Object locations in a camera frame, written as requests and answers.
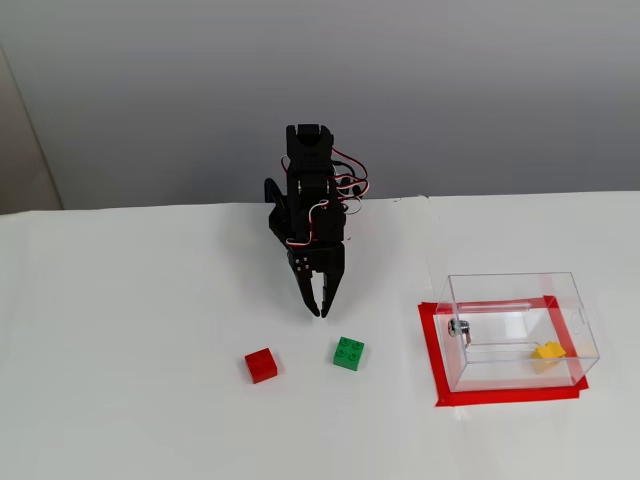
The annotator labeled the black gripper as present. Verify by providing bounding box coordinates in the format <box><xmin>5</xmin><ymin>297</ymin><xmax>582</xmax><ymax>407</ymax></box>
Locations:
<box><xmin>285</xmin><ymin>241</ymin><xmax>348</xmax><ymax>319</ymax></box>

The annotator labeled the red white black cable bundle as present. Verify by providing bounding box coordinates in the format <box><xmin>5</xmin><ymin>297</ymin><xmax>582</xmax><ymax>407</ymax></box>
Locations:
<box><xmin>329</xmin><ymin>149</ymin><xmax>374</xmax><ymax>214</ymax></box>

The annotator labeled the silver cam lock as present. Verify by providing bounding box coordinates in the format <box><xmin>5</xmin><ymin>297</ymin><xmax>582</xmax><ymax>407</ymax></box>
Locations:
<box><xmin>447</xmin><ymin>318</ymin><xmax>474</xmax><ymax>351</ymax></box>

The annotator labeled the transparent plastic box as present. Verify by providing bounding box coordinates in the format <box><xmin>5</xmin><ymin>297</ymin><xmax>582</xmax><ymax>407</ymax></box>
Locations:
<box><xmin>434</xmin><ymin>271</ymin><xmax>601</xmax><ymax>394</ymax></box>

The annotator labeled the red lego brick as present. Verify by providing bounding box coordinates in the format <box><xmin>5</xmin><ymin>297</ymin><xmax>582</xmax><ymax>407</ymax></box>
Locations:
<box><xmin>243</xmin><ymin>347</ymin><xmax>279</xmax><ymax>385</ymax></box>

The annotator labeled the white red wrist servo cable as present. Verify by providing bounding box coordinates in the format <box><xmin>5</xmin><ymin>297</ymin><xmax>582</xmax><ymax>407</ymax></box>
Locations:
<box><xmin>286</xmin><ymin>198</ymin><xmax>331</xmax><ymax>248</ymax></box>

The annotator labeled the green lego brick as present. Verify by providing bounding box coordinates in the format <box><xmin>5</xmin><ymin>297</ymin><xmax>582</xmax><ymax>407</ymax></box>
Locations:
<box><xmin>331</xmin><ymin>335</ymin><xmax>366</xmax><ymax>373</ymax></box>

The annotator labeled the yellow lego brick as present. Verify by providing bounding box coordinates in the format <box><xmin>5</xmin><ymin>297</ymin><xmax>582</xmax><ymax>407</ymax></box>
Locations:
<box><xmin>529</xmin><ymin>340</ymin><xmax>568</xmax><ymax>362</ymax></box>

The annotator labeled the red tape square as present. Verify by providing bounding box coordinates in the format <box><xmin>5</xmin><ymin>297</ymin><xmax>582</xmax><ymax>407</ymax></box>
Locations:
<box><xmin>417</xmin><ymin>294</ymin><xmax>590</xmax><ymax>409</ymax></box>

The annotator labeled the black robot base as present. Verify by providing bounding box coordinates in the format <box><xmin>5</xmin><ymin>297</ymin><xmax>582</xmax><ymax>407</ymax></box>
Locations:
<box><xmin>263</xmin><ymin>177</ymin><xmax>299</xmax><ymax>249</ymax></box>

